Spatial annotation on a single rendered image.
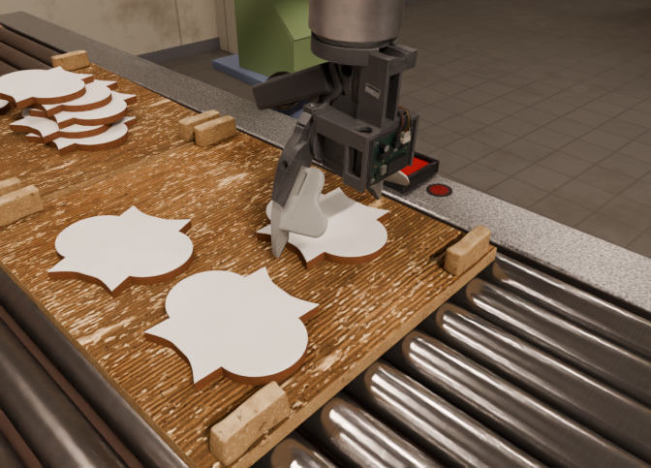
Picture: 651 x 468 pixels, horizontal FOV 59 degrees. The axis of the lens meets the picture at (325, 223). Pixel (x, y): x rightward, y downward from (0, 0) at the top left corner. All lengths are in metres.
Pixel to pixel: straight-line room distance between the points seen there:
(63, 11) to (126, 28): 0.40
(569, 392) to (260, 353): 0.24
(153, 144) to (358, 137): 0.40
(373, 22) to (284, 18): 0.71
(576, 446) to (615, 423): 0.04
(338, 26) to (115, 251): 0.30
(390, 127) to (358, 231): 0.14
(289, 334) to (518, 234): 0.30
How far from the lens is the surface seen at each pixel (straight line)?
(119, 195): 0.70
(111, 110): 0.85
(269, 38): 1.19
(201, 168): 0.73
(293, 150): 0.51
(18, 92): 0.90
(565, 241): 0.67
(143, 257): 0.57
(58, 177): 0.76
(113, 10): 4.10
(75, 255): 0.59
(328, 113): 0.50
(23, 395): 0.51
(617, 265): 0.66
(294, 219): 0.52
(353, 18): 0.45
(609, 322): 0.58
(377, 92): 0.47
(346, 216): 0.60
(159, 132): 0.84
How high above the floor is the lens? 1.27
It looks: 33 degrees down
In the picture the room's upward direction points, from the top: straight up
